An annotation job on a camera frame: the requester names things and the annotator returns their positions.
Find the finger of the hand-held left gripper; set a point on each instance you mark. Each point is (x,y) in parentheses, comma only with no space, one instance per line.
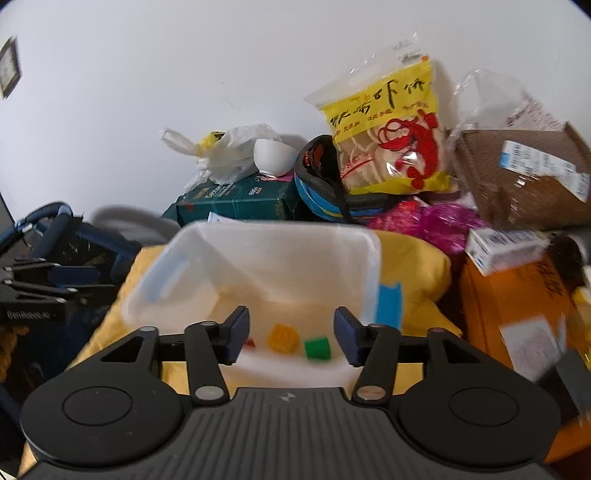
(60,291)
(74,274)

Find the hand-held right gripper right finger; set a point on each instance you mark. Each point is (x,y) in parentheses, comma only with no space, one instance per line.
(346,336)

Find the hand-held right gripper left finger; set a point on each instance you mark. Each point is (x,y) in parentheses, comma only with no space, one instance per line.
(238,333)

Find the translucent plastic storage container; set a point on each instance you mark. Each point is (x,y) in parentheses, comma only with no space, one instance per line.
(277,267)

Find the blue and black bag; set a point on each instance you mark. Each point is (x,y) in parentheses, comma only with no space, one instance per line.
(92,249)

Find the green toy block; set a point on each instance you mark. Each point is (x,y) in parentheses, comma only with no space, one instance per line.
(317,348)

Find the yellow toy block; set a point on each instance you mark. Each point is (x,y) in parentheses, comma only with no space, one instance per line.
(282,338)

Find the yellow cloth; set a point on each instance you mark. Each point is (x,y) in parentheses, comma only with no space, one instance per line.
(415,277)

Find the dark green box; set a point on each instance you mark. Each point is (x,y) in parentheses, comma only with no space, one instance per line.
(231,201)

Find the pink glitter bag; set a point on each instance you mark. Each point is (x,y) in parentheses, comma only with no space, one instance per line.
(438,221)

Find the blue and black helmet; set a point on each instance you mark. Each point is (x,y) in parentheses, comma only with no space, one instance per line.
(318,189)

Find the orange box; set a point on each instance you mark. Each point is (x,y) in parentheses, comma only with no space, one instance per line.
(494,300)

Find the small white and blue box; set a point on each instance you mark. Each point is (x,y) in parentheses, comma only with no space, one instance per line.
(503,249)

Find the white bowl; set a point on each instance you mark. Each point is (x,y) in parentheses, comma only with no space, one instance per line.
(273,156)

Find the white plastic bag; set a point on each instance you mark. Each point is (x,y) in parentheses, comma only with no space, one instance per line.
(226,152)

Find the shrimp print snack bag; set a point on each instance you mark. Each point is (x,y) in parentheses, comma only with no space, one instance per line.
(392,134)

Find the brown cardboard box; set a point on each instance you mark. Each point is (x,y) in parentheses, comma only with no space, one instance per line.
(521,184)

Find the black object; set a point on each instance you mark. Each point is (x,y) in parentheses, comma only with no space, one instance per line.
(575,383)

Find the wall picture frame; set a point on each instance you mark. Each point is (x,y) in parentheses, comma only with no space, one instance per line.
(9,67)

